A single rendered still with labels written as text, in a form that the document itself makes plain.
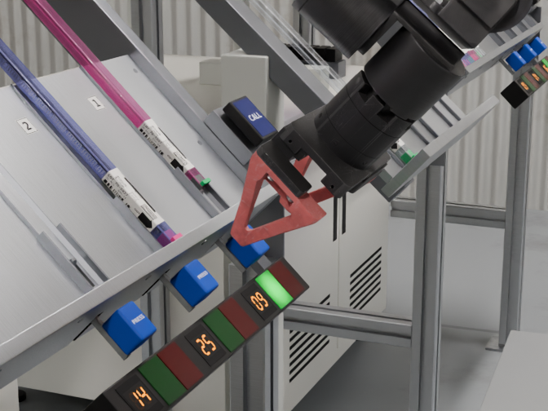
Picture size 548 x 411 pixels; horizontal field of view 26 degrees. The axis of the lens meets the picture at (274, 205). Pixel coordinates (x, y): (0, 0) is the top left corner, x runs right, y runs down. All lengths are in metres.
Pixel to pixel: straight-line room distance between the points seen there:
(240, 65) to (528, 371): 0.55
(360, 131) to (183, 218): 0.23
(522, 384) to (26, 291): 0.44
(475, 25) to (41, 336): 0.36
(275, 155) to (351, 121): 0.06
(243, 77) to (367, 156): 0.56
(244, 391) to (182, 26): 2.90
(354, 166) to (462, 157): 2.99
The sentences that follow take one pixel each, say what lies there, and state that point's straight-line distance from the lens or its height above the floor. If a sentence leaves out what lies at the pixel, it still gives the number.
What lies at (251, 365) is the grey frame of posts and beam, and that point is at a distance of 1.24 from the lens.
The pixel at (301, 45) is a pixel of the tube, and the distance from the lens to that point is 1.30.
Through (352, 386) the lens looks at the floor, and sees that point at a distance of 2.51.
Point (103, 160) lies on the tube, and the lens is 0.99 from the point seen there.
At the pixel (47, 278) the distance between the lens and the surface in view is 0.88.
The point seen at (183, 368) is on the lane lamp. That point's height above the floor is 0.66.
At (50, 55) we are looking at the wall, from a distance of 4.31.
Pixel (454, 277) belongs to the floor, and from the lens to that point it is 3.19.
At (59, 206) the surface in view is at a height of 0.77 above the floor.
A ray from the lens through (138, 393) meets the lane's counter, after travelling 0.87.
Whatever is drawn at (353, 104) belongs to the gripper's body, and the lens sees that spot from 0.87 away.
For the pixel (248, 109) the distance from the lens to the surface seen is 1.17.
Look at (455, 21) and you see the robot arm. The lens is 0.84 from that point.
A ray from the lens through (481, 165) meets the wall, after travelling 3.87.
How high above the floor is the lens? 1.02
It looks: 15 degrees down
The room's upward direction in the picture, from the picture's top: straight up
